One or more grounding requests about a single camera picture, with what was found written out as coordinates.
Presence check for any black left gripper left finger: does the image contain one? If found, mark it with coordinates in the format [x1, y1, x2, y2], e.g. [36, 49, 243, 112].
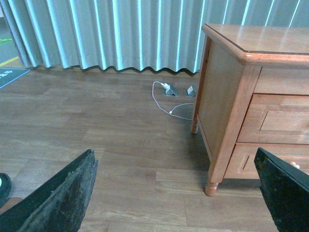
[0, 149, 98, 232]

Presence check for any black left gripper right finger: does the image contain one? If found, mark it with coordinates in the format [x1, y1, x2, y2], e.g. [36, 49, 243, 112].
[254, 147, 309, 232]

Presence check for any wooden drawer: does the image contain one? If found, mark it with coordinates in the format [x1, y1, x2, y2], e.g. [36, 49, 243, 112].
[224, 143, 309, 179]
[238, 94, 309, 145]

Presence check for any wooden nightstand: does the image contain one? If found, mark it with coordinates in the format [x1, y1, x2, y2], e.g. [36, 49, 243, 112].
[191, 24, 309, 196]

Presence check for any green floor mat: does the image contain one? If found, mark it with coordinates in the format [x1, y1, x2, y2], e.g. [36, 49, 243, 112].
[0, 68, 30, 88]

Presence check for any grey floor socket with plug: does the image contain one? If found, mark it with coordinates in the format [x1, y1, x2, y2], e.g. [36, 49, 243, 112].
[161, 83, 179, 97]

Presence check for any pale green curtain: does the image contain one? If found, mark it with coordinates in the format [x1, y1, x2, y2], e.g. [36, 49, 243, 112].
[0, 0, 309, 73]

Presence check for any white charging cable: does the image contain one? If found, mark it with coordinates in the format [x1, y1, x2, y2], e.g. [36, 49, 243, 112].
[152, 81, 195, 121]

